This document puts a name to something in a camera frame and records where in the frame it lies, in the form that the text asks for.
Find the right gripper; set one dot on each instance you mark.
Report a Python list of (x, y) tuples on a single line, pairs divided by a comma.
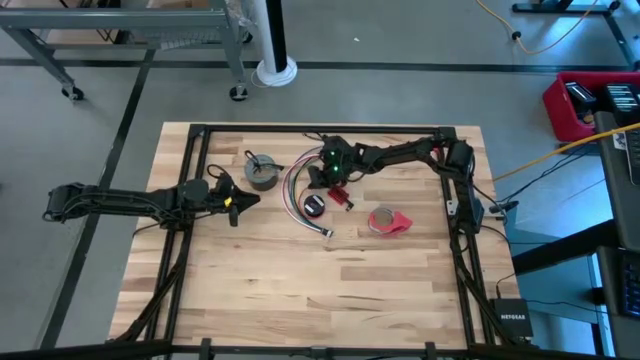
[(340, 152)]

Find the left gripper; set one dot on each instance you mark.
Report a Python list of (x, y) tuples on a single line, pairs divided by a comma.
[(222, 197)]

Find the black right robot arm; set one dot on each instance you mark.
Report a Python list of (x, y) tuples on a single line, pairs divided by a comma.
[(410, 147)]

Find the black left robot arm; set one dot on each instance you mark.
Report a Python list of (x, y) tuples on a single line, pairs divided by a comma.
[(125, 200)]

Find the red ribbed block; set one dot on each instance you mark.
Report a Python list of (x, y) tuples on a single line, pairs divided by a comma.
[(338, 194)]

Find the clear packing tape roll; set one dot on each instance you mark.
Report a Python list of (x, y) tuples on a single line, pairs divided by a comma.
[(372, 222)]

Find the red tape dispenser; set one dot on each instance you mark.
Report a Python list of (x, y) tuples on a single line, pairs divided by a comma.
[(402, 223)]

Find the white pole with round base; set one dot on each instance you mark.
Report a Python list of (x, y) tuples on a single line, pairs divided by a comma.
[(265, 40)]

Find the black rig bar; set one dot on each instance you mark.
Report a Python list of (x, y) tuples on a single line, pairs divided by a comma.
[(320, 352)]

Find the grey metal workbench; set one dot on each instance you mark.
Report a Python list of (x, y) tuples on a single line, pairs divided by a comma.
[(100, 19)]

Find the red plastic bin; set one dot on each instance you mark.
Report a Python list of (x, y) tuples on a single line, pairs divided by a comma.
[(556, 112)]

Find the small black device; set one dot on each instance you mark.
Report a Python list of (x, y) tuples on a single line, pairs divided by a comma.
[(580, 95)]

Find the black floor stand base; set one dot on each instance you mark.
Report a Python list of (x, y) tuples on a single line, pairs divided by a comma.
[(560, 7)]

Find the black desk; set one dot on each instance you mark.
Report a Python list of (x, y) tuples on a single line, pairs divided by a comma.
[(620, 200)]

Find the large black device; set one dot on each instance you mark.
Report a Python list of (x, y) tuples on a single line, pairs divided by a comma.
[(622, 100)]

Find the keyboard with coloured lights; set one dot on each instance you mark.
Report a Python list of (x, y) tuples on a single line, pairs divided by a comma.
[(632, 285)]

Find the black network switch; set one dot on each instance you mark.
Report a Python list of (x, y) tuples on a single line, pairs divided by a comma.
[(512, 320)]

